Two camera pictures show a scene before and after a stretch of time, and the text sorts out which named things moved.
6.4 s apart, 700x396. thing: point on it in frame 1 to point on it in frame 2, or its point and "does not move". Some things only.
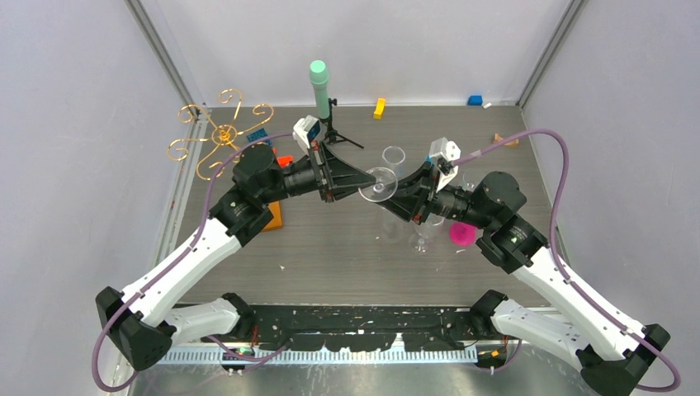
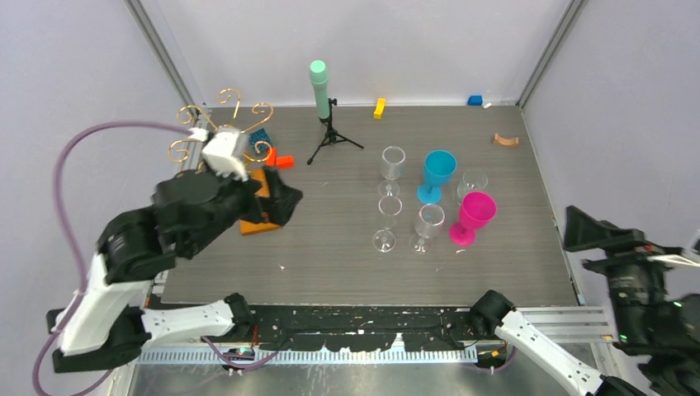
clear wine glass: x=421 y=243 does not move
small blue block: x=475 y=100 does not move
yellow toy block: x=380 y=108 does not move
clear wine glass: x=471 y=179 does not move
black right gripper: x=418 y=188 to x=581 y=230
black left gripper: x=339 y=176 to x=276 y=208
